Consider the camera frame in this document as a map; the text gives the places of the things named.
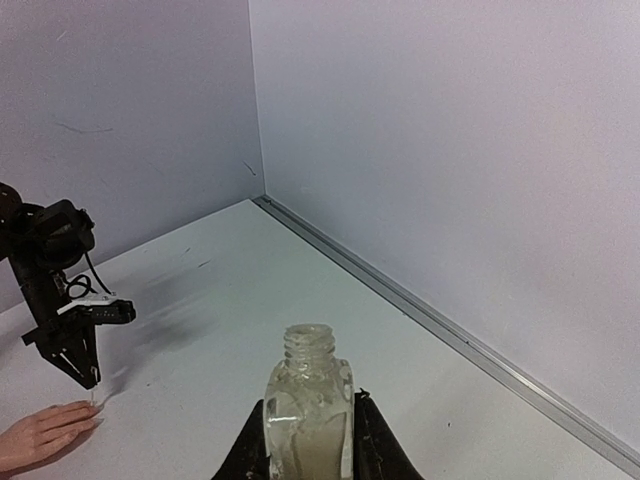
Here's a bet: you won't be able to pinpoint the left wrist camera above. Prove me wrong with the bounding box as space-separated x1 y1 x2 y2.
57 295 137 326

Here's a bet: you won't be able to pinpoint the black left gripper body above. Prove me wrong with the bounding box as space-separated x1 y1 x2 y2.
21 279 95 352

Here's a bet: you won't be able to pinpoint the aluminium table edge rail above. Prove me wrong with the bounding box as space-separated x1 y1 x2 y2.
253 195 639 479

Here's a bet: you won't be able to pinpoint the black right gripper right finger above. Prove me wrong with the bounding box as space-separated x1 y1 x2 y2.
353 390 424 480

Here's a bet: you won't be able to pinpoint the clear nail polish bottle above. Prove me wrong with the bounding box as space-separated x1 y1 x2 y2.
263 324 355 479

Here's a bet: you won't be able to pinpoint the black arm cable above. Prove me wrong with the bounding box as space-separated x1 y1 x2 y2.
64 251 112 301

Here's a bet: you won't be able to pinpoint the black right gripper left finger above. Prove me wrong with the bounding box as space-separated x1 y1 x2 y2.
214 400 269 480

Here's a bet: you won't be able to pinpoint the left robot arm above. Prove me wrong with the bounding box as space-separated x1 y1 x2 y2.
1 184 100 390

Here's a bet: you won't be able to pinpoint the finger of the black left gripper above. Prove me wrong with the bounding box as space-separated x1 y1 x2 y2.
75 324 100 385
39 346 94 390

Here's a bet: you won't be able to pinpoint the mannequin hand with nails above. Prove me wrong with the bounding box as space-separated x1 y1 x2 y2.
1 400 102 475

